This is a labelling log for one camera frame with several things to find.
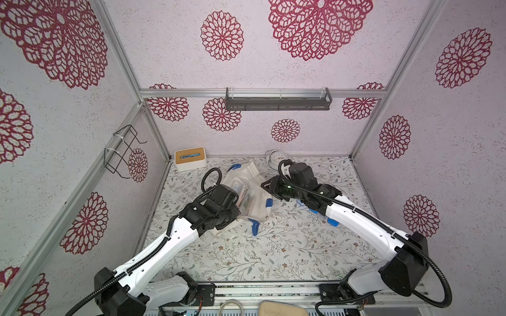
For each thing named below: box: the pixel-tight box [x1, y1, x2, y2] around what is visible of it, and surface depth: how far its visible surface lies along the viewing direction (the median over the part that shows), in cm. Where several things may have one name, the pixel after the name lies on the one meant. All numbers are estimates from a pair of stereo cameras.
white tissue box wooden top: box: [173, 146, 208, 172], surface depth 118 cm
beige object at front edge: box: [258, 300, 310, 316], surface depth 69 cm
